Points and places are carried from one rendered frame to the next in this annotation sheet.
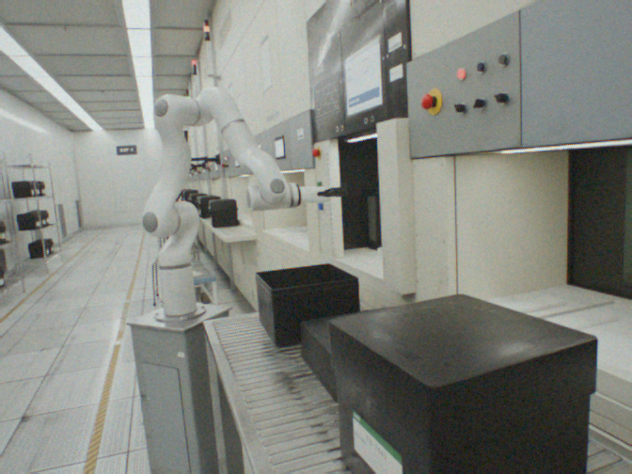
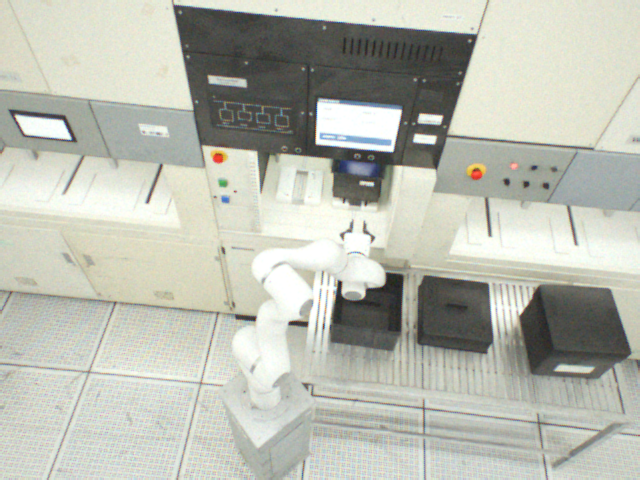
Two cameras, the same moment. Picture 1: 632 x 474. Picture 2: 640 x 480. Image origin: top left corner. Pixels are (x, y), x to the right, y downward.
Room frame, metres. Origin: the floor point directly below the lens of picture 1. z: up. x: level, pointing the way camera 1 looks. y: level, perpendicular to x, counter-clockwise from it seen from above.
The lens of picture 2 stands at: (1.22, 1.16, 2.87)
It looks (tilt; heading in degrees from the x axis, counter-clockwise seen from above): 54 degrees down; 291
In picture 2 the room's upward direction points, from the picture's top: 4 degrees clockwise
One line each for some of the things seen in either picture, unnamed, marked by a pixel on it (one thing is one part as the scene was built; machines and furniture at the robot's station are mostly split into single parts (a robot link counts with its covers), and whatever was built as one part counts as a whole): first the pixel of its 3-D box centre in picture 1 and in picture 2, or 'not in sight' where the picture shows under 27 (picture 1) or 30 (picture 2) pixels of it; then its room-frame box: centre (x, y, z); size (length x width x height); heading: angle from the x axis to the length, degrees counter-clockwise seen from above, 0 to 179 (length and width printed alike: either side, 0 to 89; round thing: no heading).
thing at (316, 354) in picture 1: (369, 341); (455, 311); (1.09, -0.12, 0.83); 0.29 x 0.29 x 0.13; 18
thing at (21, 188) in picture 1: (23, 189); not in sight; (6.96, 4.49, 1.31); 0.30 x 0.28 x 0.26; 22
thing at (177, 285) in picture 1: (178, 290); (265, 387); (1.66, 0.53, 0.85); 0.19 x 0.19 x 0.18
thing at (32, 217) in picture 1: (29, 221); not in sight; (6.96, 4.47, 0.81); 0.30 x 0.28 x 0.26; 15
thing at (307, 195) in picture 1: (309, 194); (356, 247); (1.53, 0.01, 1.19); 0.11 x 0.10 x 0.07; 109
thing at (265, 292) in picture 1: (306, 300); (366, 308); (1.43, 0.05, 0.85); 0.28 x 0.28 x 0.17; 17
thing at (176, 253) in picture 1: (178, 233); (256, 357); (1.69, 0.52, 1.07); 0.19 x 0.12 x 0.24; 156
